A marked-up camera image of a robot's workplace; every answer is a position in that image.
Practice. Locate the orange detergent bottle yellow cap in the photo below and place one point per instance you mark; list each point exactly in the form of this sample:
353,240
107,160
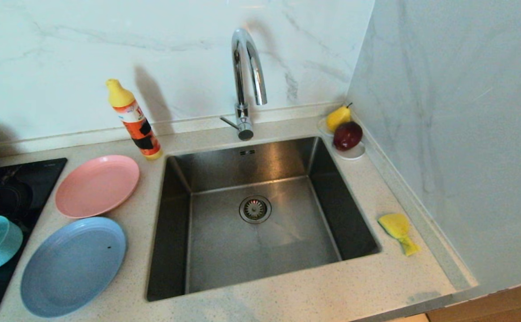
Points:
139,127

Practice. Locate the stainless steel sink basin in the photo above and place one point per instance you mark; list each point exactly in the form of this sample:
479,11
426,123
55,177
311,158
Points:
224,250

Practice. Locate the yellow fish-shaped sponge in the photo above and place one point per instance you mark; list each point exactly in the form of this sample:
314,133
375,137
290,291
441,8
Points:
395,226

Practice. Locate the round metal drain strainer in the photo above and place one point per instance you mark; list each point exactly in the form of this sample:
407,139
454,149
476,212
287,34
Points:
255,209

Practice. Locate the chrome gooseneck faucet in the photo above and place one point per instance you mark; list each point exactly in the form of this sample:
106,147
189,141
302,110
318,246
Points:
241,112

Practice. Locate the yellow pear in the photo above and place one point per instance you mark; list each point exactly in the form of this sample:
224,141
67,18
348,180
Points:
337,118

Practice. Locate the dark red apple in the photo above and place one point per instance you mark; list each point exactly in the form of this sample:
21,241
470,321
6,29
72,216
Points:
348,135

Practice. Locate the small white dish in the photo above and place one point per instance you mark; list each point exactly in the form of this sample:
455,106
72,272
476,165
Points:
354,154

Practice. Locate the pink plastic plate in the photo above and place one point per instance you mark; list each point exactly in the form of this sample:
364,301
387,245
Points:
97,185

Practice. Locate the blue plastic plate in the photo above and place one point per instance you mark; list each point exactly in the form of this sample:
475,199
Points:
72,268

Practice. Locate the black glass cooktop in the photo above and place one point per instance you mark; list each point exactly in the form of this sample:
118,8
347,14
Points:
32,179

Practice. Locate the wooden cabinet panel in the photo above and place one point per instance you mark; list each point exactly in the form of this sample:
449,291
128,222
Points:
502,306

